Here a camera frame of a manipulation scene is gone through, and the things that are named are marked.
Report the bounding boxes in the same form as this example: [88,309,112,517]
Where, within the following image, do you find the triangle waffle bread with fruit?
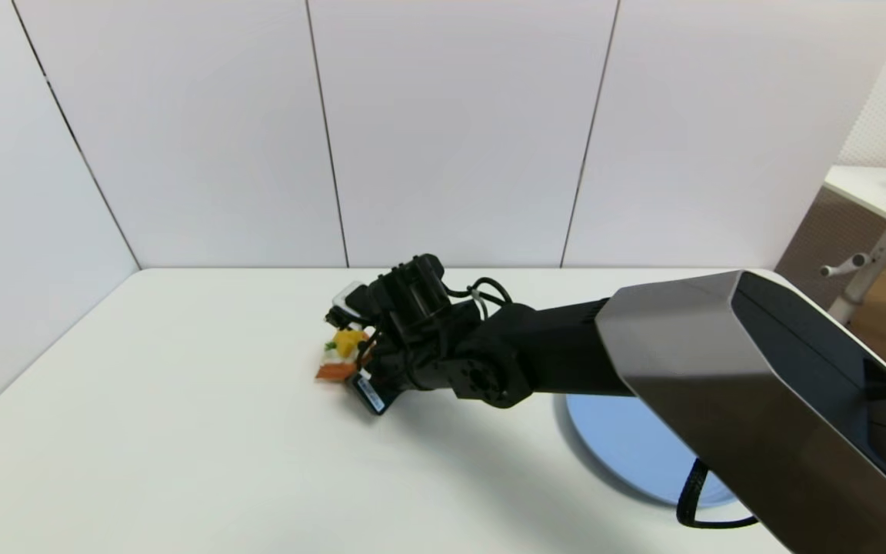
[315,327,376,383]

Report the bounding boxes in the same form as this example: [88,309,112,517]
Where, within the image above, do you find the blue round plate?
[564,393,738,509]

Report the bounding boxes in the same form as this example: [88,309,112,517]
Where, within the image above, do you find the brown partition panel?
[774,189,886,292]

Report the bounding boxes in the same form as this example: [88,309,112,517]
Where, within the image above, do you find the thin black wrist cables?
[443,276,514,318]

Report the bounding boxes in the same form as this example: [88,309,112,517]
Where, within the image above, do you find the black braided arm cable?
[676,457,759,530]

